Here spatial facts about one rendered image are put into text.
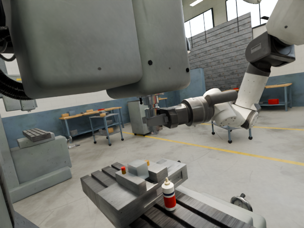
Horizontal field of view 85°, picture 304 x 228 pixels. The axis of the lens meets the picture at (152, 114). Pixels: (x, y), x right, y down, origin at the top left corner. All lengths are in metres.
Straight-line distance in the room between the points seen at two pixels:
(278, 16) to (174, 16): 0.35
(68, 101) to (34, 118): 1.24
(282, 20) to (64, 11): 0.60
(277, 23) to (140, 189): 0.69
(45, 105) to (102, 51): 6.67
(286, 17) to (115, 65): 0.55
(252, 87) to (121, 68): 0.62
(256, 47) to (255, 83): 0.14
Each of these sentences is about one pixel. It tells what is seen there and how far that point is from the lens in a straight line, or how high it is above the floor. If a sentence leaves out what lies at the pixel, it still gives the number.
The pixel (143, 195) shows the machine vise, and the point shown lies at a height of 0.97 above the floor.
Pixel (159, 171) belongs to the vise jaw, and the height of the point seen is 1.02.
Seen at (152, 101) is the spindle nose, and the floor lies 1.29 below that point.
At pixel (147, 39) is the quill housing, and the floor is 1.43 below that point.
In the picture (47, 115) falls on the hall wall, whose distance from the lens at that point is 6.94.
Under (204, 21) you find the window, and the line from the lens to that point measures 9.40.
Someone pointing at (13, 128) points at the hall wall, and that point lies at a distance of 6.89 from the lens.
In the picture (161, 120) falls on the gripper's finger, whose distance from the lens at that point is 0.48.
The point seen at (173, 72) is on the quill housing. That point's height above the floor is 1.36.
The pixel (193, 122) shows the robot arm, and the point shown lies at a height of 1.20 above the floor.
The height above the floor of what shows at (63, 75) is 1.36.
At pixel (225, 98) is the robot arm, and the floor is 1.26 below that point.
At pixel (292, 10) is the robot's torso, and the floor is 1.49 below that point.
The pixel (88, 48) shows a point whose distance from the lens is 0.30.
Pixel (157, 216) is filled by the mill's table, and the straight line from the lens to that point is 0.64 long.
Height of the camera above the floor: 1.32
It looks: 8 degrees down
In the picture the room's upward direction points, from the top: 9 degrees counter-clockwise
